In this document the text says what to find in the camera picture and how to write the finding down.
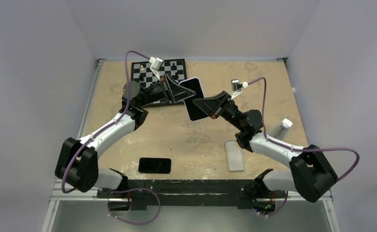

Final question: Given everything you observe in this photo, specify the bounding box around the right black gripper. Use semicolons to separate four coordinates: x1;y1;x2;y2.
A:
192;90;246;131

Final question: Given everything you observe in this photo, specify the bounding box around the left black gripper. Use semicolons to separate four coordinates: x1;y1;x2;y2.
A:
138;73;195;107

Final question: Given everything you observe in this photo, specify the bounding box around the phone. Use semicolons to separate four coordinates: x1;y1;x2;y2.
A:
138;158;172;174
179;77;208;122

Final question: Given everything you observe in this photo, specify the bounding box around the white phone case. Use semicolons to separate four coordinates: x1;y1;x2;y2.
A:
225;140;245;172

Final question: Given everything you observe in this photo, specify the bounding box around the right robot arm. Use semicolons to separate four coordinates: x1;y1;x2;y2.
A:
193;91;338;203

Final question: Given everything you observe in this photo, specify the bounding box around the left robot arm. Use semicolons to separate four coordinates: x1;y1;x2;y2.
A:
55;74;196;198

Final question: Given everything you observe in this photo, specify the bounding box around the black white chessboard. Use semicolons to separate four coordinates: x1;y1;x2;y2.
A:
129;58;190;109

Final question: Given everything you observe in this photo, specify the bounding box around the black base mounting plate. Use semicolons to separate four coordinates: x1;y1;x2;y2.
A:
97;179;286;210

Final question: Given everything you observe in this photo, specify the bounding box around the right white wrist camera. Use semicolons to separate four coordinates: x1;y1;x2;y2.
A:
231;79;248;99

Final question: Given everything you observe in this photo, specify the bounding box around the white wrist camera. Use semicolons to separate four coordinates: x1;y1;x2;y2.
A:
149;57;163;80
231;79;248;99

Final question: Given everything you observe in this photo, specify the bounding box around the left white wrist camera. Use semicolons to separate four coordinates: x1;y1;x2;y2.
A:
149;57;163;80

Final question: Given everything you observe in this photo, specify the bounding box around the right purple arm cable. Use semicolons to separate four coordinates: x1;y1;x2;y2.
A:
246;76;361;183

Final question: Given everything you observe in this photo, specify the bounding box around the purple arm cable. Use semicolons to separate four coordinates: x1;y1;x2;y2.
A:
246;76;361;183
61;50;151;194

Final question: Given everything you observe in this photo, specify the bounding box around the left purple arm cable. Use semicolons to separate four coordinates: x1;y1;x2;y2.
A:
61;50;151;194

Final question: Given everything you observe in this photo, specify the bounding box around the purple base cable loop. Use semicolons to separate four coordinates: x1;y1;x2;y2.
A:
107;188;163;227

